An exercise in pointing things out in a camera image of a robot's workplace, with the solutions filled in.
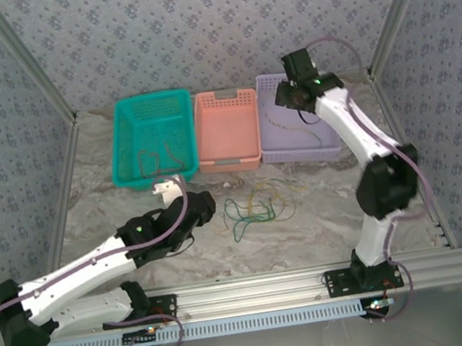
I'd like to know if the dark grey cable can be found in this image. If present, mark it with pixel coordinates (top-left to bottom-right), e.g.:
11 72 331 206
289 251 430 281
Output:
136 140 188 181

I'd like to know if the purple plastic basket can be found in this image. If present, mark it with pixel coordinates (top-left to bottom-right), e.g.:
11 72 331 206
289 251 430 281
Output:
249 64 345 172

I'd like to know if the pink plastic basket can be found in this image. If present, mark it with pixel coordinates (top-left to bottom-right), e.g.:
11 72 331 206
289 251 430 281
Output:
188 84 268 176

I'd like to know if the teal plastic basket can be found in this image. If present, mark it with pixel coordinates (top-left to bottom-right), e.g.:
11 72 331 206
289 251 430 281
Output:
101 87 204 196

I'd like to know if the small circuit board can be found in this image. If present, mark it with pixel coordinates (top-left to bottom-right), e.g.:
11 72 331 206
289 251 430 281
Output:
121 326 161 346
361 295 398 320

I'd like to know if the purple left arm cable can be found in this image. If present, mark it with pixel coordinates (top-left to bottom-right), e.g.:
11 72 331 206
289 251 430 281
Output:
0 173 210 346

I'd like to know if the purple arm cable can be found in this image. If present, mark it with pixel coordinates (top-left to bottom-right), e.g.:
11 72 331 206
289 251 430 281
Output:
305 24 450 328
0 173 210 346

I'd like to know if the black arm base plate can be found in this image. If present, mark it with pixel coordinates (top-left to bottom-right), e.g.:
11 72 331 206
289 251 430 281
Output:
99 292 180 331
322 260 406 300

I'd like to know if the aluminium table side rail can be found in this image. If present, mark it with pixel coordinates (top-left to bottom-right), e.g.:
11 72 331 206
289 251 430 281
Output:
365 62 460 258
13 114 106 311

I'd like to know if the aluminium mounting rail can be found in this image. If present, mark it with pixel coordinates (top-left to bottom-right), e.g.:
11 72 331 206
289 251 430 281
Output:
22 246 462 343

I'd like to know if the aluminium frame post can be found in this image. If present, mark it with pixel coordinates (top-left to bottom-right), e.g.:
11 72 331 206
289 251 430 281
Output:
355 0 462 82
0 0 79 131

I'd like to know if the light blue slotted cable duct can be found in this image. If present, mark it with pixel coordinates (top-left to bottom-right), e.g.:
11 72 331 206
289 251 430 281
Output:
42 297 367 346

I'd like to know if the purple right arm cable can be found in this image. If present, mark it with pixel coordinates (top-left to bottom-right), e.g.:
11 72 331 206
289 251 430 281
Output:
305 24 450 328

